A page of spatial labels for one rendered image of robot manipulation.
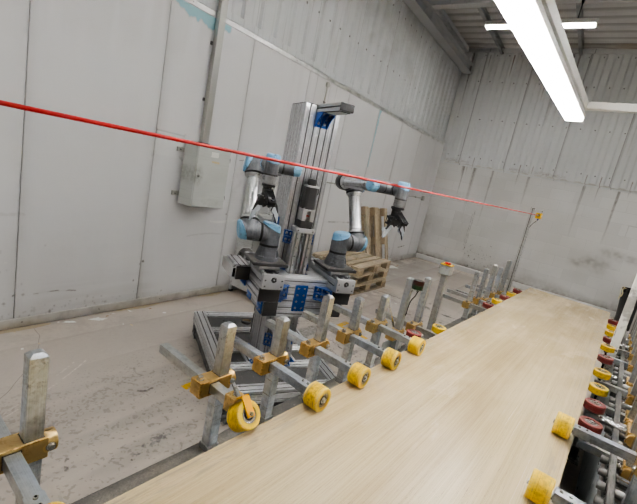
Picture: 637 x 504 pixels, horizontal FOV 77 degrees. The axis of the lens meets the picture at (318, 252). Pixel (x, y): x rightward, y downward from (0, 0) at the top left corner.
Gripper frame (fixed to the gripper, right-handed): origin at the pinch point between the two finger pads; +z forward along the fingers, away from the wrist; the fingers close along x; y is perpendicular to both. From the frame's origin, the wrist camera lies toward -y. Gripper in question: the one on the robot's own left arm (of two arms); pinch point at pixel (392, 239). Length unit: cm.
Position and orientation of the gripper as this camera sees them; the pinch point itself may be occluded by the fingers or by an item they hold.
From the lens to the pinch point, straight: 249.8
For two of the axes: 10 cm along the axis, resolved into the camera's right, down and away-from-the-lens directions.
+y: -4.2, -2.7, 8.7
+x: -8.9, -0.9, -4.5
